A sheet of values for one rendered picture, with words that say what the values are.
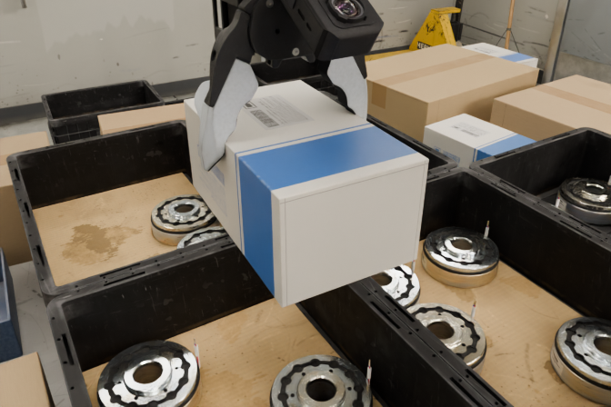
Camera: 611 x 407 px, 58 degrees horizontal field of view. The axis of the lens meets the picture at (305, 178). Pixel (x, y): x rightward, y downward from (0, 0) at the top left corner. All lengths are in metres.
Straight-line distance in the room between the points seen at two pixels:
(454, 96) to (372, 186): 0.89
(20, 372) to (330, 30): 0.49
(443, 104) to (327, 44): 0.90
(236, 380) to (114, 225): 0.38
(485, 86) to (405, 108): 0.20
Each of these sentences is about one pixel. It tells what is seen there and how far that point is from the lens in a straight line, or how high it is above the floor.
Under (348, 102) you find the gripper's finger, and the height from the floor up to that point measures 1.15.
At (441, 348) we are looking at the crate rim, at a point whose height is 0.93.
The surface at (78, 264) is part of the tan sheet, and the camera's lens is 0.86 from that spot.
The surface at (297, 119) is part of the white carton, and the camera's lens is 0.46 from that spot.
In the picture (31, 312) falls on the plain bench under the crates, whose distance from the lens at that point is 1.01.
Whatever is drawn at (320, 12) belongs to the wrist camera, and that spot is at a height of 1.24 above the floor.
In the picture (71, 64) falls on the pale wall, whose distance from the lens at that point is 3.77.
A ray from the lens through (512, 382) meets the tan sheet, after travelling 0.68.
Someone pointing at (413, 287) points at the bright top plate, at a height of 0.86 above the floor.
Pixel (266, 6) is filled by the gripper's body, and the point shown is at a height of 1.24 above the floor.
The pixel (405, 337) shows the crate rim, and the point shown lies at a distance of 0.55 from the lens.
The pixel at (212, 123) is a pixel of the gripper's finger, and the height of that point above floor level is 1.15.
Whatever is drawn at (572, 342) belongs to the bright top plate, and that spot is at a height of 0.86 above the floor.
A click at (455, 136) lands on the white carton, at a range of 1.09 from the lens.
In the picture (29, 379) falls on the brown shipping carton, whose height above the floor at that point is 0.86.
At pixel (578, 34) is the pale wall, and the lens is 4.18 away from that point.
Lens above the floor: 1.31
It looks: 29 degrees down
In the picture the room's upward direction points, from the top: straight up
